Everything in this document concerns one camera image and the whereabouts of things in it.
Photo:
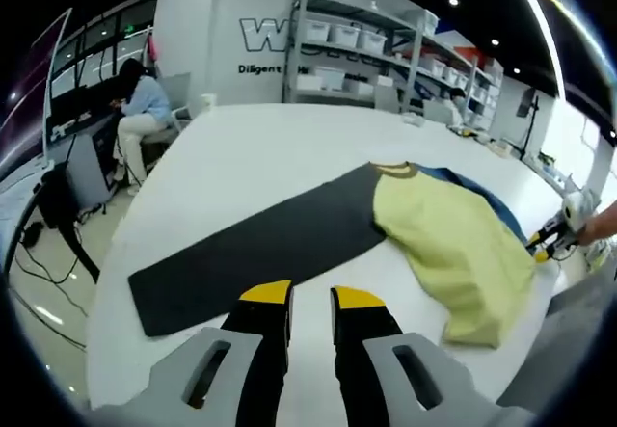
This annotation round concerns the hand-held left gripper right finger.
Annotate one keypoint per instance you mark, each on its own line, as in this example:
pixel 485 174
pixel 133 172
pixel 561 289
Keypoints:
pixel 359 350

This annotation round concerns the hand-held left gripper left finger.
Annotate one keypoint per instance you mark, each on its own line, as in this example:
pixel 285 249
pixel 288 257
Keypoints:
pixel 260 350

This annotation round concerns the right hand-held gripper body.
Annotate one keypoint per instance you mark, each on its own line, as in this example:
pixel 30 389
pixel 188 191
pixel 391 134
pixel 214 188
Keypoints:
pixel 578 212

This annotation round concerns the yellow blue grey garment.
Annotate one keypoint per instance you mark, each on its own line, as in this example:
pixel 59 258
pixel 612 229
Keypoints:
pixel 434 234

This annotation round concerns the monitor on black stand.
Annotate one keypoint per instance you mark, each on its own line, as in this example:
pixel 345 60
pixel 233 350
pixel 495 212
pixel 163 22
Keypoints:
pixel 528 104

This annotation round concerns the spare hand-held gripper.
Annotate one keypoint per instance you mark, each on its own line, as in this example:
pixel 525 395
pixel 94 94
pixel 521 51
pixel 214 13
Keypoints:
pixel 471 133

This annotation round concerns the small white object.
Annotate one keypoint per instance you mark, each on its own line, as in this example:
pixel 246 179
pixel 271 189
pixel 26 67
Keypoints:
pixel 413 119

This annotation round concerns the long ceiling light strip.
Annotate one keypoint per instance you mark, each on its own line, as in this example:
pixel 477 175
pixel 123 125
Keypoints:
pixel 540 17

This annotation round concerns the white desk black legs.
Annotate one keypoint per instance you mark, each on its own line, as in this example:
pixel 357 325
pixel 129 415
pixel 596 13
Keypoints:
pixel 77 248

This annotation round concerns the grey desk cabinet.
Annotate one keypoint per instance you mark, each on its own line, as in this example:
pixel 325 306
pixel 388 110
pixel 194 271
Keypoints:
pixel 91 162

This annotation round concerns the small cup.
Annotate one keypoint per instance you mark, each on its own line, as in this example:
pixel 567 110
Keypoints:
pixel 207 101

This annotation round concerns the black computer tower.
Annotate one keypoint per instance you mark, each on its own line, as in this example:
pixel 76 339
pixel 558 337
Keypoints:
pixel 55 198

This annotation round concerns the grey office chair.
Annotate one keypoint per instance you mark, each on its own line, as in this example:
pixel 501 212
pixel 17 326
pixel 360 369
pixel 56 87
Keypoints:
pixel 176 94

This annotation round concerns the metal shelf with white bins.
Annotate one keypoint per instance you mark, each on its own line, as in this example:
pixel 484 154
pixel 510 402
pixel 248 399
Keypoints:
pixel 344 35

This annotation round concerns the black desk monitor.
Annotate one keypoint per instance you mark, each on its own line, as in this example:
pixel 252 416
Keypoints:
pixel 87 89

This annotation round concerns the large display screen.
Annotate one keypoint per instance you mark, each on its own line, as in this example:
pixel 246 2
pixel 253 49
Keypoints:
pixel 29 109

